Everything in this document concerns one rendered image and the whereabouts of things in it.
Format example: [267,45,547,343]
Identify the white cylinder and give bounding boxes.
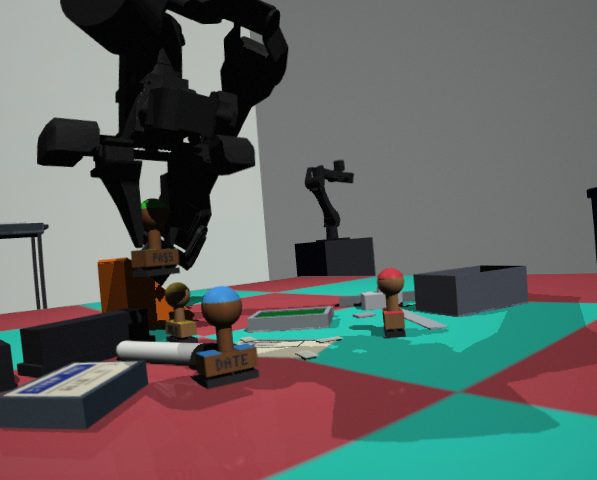
[116,341,217,365]

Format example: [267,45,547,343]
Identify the brown date stamp with blue top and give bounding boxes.
[195,287,260,389]

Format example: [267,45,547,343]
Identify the brown rubber stamp with yellow top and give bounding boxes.
[165,282,198,343]

